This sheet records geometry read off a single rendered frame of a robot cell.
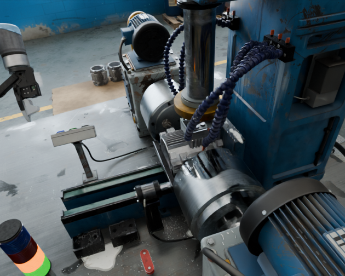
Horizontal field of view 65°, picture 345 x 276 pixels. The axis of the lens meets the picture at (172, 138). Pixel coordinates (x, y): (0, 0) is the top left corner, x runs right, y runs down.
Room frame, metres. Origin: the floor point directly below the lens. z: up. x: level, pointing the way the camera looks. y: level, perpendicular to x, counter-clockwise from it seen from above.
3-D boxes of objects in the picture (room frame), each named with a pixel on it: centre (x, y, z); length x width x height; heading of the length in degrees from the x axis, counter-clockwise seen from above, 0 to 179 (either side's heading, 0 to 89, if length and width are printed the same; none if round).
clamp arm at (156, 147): (0.73, 0.04, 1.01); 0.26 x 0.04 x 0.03; 15
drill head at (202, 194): (0.51, -0.14, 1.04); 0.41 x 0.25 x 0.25; 14
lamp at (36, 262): (0.36, 0.38, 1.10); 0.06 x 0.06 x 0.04
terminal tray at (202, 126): (0.79, -0.10, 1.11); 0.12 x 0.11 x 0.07; 104
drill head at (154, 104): (1.08, 0.01, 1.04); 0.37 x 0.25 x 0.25; 14
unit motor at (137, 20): (1.39, 0.12, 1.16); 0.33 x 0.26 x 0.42; 14
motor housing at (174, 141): (0.78, -0.07, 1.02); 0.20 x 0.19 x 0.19; 104
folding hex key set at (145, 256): (0.47, 0.13, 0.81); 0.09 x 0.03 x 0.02; 19
